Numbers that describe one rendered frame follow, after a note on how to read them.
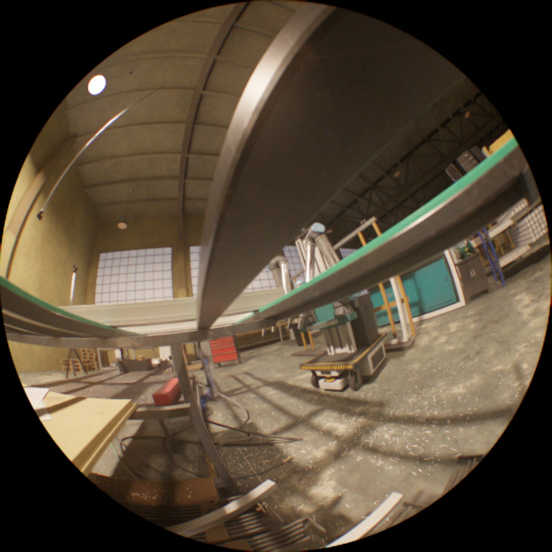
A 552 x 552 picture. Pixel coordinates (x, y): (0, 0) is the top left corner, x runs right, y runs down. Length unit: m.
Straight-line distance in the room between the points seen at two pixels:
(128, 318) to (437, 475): 1.23
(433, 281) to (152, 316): 3.99
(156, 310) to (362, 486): 1.04
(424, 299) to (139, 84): 10.46
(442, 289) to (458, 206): 3.69
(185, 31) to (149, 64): 1.63
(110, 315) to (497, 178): 0.85
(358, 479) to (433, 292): 3.53
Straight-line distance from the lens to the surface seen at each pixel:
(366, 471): 0.97
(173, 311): 0.57
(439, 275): 3.88
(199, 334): 0.53
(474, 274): 3.64
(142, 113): 8.31
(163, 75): 7.88
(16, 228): 7.05
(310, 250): 1.56
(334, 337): 1.94
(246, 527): 0.53
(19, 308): 0.34
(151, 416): 0.57
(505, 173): 0.27
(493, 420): 1.12
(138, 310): 0.60
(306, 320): 1.82
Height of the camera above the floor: 0.79
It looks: 17 degrees up
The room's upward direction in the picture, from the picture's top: 15 degrees counter-clockwise
